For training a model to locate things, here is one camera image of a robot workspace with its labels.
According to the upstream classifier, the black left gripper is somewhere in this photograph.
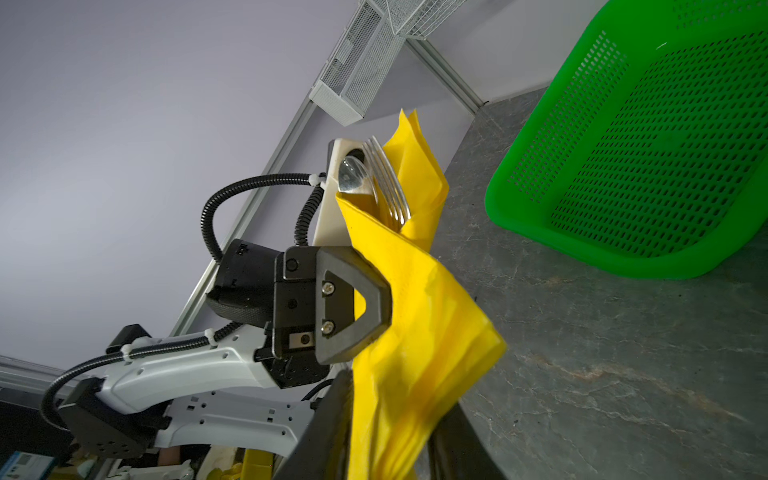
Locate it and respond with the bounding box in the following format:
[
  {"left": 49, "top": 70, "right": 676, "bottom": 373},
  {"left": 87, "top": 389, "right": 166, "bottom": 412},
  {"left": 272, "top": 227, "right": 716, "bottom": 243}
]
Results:
[{"left": 263, "top": 246, "right": 392, "bottom": 387}]

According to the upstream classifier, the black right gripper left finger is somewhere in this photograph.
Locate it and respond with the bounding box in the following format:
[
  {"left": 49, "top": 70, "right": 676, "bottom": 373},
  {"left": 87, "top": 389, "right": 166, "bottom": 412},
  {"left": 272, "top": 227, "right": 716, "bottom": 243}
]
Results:
[{"left": 274, "top": 370, "right": 354, "bottom": 479}]

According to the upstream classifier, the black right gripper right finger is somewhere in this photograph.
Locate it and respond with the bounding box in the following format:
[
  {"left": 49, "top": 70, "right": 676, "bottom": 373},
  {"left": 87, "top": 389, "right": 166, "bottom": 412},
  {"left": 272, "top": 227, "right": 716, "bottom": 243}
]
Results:
[{"left": 427, "top": 403, "right": 506, "bottom": 480}]

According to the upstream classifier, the silver spoon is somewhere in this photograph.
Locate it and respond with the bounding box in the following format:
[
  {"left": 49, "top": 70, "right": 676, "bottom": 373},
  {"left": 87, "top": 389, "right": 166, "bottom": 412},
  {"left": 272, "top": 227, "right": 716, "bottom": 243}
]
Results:
[{"left": 338, "top": 155, "right": 373, "bottom": 195}]

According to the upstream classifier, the silver fork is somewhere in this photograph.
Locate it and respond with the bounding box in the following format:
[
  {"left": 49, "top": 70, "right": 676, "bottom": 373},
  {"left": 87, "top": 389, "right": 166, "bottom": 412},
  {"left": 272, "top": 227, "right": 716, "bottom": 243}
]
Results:
[{"left": 363, "top": 137, "right": 412, "bottom": 230}]

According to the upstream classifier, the yellow paper napkin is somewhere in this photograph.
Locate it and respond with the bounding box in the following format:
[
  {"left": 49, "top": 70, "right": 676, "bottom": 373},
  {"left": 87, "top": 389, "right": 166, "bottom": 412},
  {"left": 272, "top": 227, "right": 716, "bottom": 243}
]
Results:
[{"left": 336, "top": 112, "right": 506, "bottom": 479}]

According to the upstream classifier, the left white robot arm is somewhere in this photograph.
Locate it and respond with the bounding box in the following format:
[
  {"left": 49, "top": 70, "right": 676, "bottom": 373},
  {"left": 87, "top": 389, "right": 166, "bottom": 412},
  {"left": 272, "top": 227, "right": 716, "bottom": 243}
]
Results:
[{"left": 40, "top": 173, "right": 393, "bottom": 459}]

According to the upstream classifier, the green plastic basket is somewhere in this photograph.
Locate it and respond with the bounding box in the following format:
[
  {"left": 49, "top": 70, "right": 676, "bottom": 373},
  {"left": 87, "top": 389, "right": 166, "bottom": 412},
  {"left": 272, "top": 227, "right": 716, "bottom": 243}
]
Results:
[{"left": 485, "top": 1, "right": 767, "bottom": 279}]

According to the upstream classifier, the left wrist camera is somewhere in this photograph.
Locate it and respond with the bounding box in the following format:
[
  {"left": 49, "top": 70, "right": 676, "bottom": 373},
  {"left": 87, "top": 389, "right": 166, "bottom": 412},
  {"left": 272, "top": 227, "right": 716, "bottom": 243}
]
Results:
[{"left": 310, "top": 138, "right": 376, "bottom": 247}]

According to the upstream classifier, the white mesh wall box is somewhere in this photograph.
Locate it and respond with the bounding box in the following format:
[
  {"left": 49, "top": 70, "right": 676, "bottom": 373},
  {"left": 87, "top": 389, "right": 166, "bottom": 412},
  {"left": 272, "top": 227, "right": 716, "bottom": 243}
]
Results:
[{"left": 309, "top": 1, "right": 405, "bottom": 126}]

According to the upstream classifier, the white wire wall rack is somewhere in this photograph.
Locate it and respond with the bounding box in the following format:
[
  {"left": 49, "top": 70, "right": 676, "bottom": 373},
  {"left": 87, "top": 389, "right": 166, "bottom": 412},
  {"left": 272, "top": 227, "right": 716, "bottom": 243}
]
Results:
[{"left": 372, "top": 0, "right": 465, "bottom": 40}]

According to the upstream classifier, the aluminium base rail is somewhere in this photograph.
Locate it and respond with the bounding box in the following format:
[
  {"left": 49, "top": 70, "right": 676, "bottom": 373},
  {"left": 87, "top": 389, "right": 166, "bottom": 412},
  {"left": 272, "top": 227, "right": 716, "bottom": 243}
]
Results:
[{"left": 1, "top": 355, "right": 209, "bottom": 479}]

